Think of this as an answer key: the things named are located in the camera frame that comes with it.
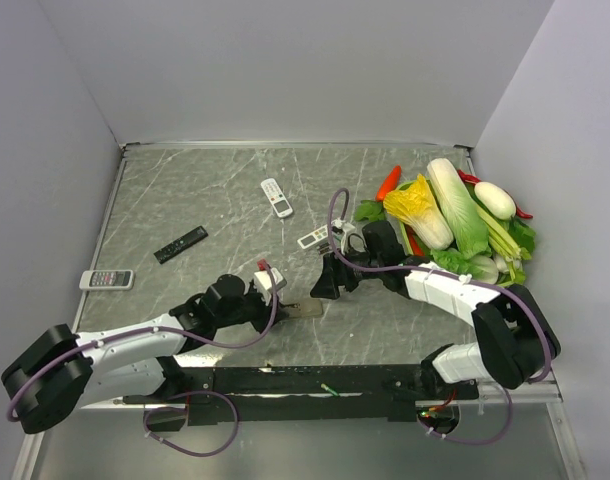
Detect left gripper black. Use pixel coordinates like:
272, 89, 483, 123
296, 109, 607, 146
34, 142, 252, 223
215, 281, 289, 333

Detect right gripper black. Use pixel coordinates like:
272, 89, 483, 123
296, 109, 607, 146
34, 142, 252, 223
310, 242, 385, 299

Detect white remote with blue button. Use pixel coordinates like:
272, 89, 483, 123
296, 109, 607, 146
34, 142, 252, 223
291, 298, 323, 318

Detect green battery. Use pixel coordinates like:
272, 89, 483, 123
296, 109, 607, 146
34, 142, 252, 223
320, 383, 340, 397

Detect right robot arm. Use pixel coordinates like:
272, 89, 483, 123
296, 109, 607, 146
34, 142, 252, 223
310, 219, 561, 399

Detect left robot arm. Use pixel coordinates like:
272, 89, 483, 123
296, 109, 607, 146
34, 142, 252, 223
1, 268, 287, 434

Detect white remote middle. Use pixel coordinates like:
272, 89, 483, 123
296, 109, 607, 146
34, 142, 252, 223
297, 226, 328, 250

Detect white remote far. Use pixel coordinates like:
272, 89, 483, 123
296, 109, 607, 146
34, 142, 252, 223
260, 178, 294, 219

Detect black remote control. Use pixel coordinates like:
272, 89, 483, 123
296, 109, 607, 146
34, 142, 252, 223
154, 226, 208, 264

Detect white grey remote left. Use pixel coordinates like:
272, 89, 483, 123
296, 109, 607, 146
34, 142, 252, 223
79, 270, 135, 292

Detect green leaf by carrot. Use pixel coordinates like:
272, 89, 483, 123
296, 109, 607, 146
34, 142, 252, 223
354, 200, 386, 223

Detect red pepper in tray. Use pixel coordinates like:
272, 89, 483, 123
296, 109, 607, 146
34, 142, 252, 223
405, 226, 425, 256

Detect yellow napa cabbage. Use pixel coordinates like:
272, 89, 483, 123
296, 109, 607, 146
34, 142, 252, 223
383, 174, 454, 250

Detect green lettuce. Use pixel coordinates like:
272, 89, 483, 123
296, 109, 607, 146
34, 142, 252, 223
430, 248, 482, 277

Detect orange carrot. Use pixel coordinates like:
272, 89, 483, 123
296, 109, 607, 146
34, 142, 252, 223
375, 165, 402, 202

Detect green napa cabbage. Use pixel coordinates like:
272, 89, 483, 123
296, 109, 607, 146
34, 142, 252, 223
427, 158, 489, 259

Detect green plastic tray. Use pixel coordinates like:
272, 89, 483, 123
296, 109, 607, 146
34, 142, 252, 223
384, 174, 513, 285

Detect bok choy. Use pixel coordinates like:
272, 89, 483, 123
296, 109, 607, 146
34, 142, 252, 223
467, 254, 526, 286

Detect red chili pepper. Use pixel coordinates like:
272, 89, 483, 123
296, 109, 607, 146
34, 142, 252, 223
457, 168, 534, 220

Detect white eggplant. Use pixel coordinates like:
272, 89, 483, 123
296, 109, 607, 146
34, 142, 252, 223
474, 181, 517, 220

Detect celery stalks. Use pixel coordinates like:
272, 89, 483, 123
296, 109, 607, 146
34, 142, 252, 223
476, 205, 536, 261

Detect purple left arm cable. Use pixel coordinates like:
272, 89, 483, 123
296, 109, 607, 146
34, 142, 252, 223
5, 263, 279, 422

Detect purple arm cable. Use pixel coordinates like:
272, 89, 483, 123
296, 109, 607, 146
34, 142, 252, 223
5, 263, 279, 422
327, 188, 554, 384

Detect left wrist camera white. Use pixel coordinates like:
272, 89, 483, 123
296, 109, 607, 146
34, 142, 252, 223
253, 260, 287, 305

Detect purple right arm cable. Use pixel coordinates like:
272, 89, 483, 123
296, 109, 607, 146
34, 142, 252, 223
327, 188, 554, 384

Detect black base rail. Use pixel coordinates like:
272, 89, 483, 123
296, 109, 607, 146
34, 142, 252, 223
123, 364, 479, 426

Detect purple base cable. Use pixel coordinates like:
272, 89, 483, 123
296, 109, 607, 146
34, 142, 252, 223
143, 390, 240, 457

